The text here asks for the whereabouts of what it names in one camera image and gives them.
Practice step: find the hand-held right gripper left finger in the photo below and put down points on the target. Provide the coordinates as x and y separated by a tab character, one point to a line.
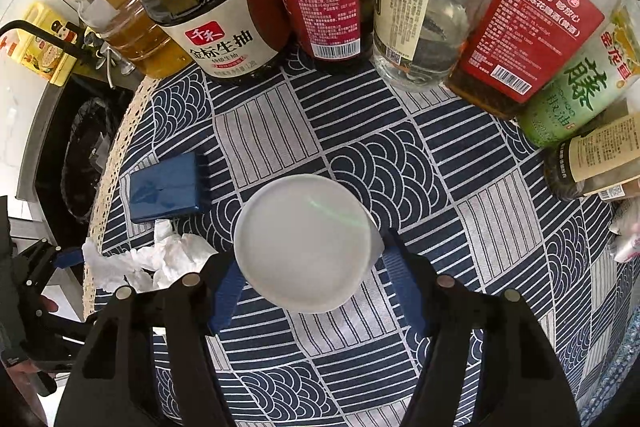
227	302

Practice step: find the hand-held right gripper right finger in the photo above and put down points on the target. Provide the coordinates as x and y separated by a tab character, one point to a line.
407	297

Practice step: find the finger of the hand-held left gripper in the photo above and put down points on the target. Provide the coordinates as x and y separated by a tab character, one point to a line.
65	327
67	258

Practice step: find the large white tissue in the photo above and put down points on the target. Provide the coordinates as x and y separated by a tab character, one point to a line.
170	257

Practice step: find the white cup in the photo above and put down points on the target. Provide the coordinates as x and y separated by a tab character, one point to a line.
300	242

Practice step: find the bin with black bag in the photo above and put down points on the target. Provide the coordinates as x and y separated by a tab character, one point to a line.
85	142

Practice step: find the person's left hand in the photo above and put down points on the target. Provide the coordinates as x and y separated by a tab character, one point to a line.
49	305

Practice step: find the navy patterned tablecloth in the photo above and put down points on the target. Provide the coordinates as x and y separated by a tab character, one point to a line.
450	187

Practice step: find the blue flat box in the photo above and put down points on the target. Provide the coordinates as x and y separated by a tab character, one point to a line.
167	187

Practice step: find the yellow dish soap bottle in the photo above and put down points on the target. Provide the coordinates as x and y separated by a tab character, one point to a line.
45	57

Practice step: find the clear plastic bag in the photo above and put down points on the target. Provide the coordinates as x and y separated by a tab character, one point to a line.
629	237

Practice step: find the black faucet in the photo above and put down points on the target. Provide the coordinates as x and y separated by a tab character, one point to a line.
27	26

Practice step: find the small bottle with beige label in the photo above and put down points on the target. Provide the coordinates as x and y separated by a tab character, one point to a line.
600	152

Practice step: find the bottle with green label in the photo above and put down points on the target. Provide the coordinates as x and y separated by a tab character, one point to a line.
575	107

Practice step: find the clear bottle with red label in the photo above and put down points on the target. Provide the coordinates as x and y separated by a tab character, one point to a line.
530	37

